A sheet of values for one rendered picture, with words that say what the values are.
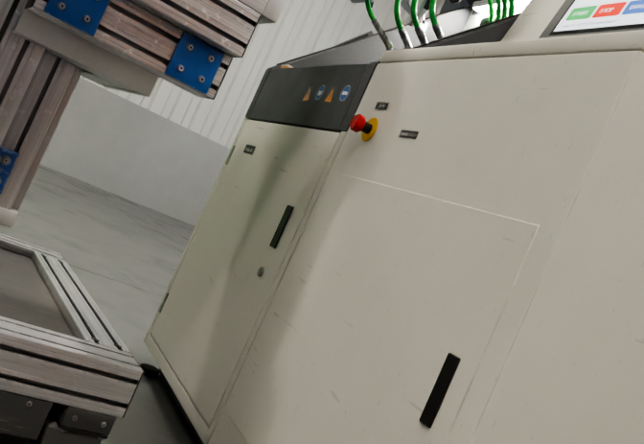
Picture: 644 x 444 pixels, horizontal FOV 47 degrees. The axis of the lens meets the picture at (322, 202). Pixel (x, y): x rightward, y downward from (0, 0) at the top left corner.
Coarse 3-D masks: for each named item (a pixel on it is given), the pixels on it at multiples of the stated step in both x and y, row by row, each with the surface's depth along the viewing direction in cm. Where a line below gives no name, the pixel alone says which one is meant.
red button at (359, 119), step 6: (360, 114) 143; (354, 120) 144; (360, 120) 142; (372, 120) 146; (354, 126) 143; (360, 126) 142; (366, 126) 144; (372, 126) 144; (366, 132) 144; (372, 132) 143; (366, 138) 144
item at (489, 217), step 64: (384, 64) 151; (448, 64) 130; (512, 64) 113; (576, 64) 101; (640, 64) 92; (384, 128) 140; (448, 128) 121; (512, 128) 107; (576, 128) 96; (640, 128) 94; (320, 192) 153; (384, 192) 131; (448, 192) 114; (512, 192) 102; (576, 192) 91; (640, 192) 95; (320, 256) 142; (384, 256) 122; (448, 256) 108; (512, 256) 96; (576, 256) 92; (640, 256) 97; (320, 320) 132; (384, 320) 115; (448, 320) 102; (512, 320) 92; (576, 320) 94; (640, 320) 99; (256, 384) 143; (320, 384) 124; (384, 384) 109; (448, 384) 97; (512, 384) 91; (576, 384) 96; (640, 384) 100
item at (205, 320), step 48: (240, 144) 211; (288, 144) 179; (240, 192) 195; (288, 192) 167; (240, 240) 181; (288, 240) 157; (192, 288) 197; (240, 288) 169; (192, 336) 183; (240, 336) 159; (192, 384) 171
